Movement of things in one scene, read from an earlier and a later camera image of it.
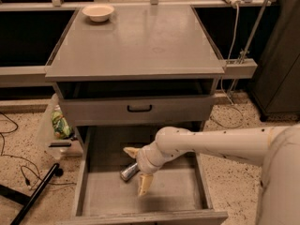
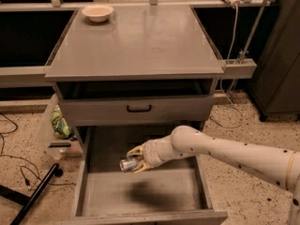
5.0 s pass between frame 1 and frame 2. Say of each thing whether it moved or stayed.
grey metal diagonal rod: stayed
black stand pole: stayed
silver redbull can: moved
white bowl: stayed
